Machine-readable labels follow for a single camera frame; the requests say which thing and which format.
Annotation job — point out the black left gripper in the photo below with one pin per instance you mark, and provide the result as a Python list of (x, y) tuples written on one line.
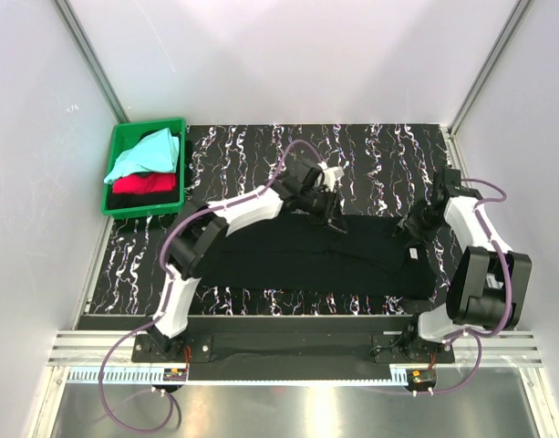
[(332, 215)]

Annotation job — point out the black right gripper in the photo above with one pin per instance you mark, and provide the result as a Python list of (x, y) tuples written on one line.
[(408, 221)]

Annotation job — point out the black t shirt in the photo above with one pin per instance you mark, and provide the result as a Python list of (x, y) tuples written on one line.
[(291, 252)]

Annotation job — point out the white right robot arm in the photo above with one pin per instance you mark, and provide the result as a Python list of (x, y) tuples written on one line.
[(487, 291)]

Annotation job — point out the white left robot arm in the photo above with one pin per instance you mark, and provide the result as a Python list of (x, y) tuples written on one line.
[(195, 241)]

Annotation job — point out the black marble pattern mat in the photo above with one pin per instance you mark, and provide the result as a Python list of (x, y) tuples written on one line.
[(387, 167)]

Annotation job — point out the light blue t shirt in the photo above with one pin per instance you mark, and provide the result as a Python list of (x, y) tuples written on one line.
[(158, 152)]

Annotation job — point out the red t shirt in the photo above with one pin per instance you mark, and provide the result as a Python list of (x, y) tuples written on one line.
[(145, 183)]

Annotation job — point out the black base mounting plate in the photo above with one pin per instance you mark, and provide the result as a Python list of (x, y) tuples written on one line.
[(336, 345)]

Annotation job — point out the black folded shirt in bin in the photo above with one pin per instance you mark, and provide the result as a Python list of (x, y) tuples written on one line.
[(129, 200)]

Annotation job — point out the green plastic bin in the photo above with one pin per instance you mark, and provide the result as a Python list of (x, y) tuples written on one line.
[(127, 135)]

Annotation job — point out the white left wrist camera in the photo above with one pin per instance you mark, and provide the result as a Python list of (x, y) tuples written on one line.
[(330, 176)]

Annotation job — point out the right aluminium corner post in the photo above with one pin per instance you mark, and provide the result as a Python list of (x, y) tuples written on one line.
[(513, 21)]

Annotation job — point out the aluminium corner post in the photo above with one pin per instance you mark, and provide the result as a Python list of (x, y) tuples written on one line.
[(79, 36), (513, 21)]

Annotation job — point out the white slotted cable duct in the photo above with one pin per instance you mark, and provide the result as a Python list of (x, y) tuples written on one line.
[(159, 375)]

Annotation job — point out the aluminium frame rail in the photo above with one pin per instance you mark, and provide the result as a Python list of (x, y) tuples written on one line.
[(82, 347)]

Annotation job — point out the left aluminium corner post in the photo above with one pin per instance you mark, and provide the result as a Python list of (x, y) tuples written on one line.
[(79, 36)]

